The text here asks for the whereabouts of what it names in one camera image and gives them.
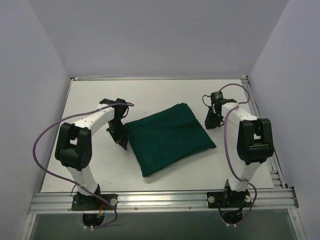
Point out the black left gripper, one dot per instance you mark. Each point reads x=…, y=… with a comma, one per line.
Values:
x=117, y=133

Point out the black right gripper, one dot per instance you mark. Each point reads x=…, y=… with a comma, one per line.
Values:
x=211, y=121

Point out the dark green surgical cloth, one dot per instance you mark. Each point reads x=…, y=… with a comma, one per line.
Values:
x=166, y=137

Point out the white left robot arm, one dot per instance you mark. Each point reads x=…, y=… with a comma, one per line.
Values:
x=74, y=142

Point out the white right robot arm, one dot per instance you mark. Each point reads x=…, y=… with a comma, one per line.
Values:
x=242, y=167

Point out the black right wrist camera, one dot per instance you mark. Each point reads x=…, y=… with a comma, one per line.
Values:
x=214, y=97

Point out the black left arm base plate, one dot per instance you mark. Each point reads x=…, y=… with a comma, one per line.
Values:
x=82, y=202

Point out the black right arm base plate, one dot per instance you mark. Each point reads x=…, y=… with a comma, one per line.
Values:
x=233, y=199

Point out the aluminium front frame rail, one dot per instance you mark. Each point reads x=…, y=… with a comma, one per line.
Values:
x=162, y=201

